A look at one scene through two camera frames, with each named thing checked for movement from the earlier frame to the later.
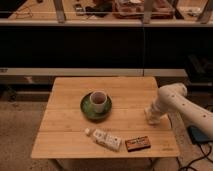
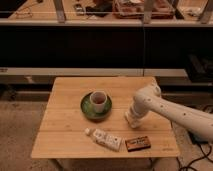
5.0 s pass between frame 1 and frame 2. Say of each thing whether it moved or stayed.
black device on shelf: stayed
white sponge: moved
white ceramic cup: stayed
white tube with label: stayed
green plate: stayed
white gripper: moved
